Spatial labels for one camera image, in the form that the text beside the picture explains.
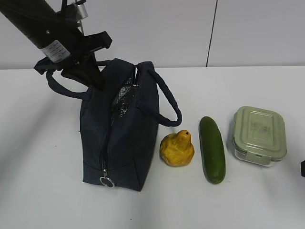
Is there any green cucumber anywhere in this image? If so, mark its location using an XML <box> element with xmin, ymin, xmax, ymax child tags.
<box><xmin>199</xmin><ymin>116</ymin><xmax>226</xmax><ymax>185</ymax></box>

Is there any green lidded glass container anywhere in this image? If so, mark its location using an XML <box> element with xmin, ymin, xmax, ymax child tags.
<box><xmin>231</xmin><ymin>106</ymin><xmax>287</xmax><ymax>167</ymax></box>

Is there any dark blue lunch bag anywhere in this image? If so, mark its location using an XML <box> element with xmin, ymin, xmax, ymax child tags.
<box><xmin>46</xmin><ymin>59</ymin><xmax>182</xmax><ymax>191</ymax></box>

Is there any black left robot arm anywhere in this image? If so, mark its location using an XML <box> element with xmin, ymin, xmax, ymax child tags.
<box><xmin>0</xmin><ymin>0</ymin><xmax>112</xmax><ymax>90</ymax></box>

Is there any yellow pear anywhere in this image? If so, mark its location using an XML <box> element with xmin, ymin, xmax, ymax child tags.
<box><xmin>160</xmin><ymin>130</ymin><xmax>194</xmax><ymax>167</ymax></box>

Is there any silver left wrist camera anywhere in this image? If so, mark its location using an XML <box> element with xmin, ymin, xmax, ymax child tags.
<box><xmin>73</xmin><ymin>0</ymin><xmax>88</xmax><ymax>21</ymax></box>

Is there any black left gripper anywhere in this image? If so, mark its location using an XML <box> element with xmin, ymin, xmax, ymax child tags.
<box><xmin>33</xmin><ymin>22</ymin><xmax>112</xmax><ymax>90</ymax></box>

